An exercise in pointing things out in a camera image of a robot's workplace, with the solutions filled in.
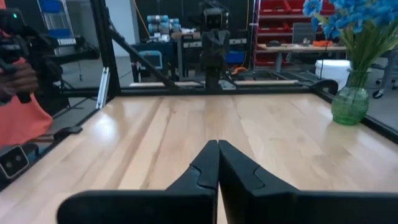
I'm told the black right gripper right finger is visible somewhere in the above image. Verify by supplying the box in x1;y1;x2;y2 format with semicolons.
218;139;398;224

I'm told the black frame corner clamp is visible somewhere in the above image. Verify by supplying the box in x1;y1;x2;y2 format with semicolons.
310;79;339;96

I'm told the silver metal bracket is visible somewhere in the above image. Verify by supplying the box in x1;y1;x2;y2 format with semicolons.
95;67;111;110

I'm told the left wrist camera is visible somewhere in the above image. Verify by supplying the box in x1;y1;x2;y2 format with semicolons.
202;6;230;31

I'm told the green glass vase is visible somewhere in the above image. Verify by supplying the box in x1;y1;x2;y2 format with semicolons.
330;68;371;126

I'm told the red storage bin shelf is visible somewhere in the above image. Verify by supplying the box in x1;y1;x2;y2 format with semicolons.
254;0;338;67

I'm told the small grey camera box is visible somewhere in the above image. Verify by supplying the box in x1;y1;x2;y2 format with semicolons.
0;144;30;180

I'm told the wooden work table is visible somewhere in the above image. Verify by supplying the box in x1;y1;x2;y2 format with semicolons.
257;42;348;74

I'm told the black frame foot bracket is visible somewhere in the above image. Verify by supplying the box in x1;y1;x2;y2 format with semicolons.
52;126;83;141

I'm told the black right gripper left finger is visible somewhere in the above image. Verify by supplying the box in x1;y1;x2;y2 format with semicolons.
56;139;220;224

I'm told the person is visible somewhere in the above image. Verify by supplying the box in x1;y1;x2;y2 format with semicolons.
0;0;54;147

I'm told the rolling office chair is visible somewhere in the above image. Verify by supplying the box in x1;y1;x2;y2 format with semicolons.
371;49;398;100

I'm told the person's hand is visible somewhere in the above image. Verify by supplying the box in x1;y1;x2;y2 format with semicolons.
0;62;40;104

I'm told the white plastic bucket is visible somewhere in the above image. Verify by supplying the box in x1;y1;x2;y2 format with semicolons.
315;58;352;91

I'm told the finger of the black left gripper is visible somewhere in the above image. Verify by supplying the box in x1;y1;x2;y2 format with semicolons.
201;30;217;68
216;29;231;68

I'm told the stack of grey blue rolls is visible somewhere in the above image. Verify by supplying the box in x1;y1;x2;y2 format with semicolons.
146;14;182;35

